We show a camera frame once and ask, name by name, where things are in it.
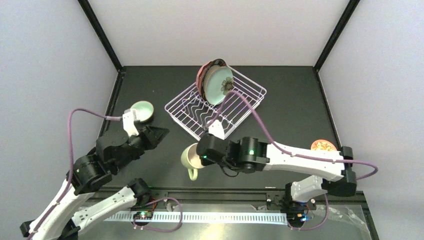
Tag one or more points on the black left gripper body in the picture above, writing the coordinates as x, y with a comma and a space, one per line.
145, 136

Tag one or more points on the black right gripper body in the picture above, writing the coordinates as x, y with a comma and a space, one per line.
203, 151

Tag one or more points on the cream mug green handle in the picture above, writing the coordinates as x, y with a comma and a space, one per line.
191, 161

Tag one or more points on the white wire dish rack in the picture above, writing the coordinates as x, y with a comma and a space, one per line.
191, 112

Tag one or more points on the green flower plate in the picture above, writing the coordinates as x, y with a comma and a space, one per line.
219, 80

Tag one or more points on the pink polka dot plate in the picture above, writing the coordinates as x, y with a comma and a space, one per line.
200, 76

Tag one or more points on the dark striped plate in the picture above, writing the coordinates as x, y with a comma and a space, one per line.
217, 62

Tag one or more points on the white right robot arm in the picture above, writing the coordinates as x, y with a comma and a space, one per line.
329, 172

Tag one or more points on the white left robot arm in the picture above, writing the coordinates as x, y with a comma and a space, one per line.
113, 151

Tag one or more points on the green celadon bowl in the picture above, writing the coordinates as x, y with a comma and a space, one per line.
143, 111

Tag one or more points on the white LED light strip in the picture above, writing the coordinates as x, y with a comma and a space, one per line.
217, 217

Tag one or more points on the orange floral bowl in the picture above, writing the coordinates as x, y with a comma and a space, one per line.
323, 145

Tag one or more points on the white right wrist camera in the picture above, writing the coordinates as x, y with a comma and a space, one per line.
216, 129

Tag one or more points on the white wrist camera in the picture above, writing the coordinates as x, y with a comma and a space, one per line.
128, 119
216, 129

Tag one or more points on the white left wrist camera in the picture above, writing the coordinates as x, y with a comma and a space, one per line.
128, 119

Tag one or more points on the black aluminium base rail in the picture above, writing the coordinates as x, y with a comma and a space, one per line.
348, 218

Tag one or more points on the black left frame post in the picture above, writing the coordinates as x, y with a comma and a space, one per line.
96, 25

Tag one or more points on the black frame post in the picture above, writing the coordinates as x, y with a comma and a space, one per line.
337, 31
96, 25

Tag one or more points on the black right frame post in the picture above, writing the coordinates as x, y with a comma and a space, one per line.
337, 31

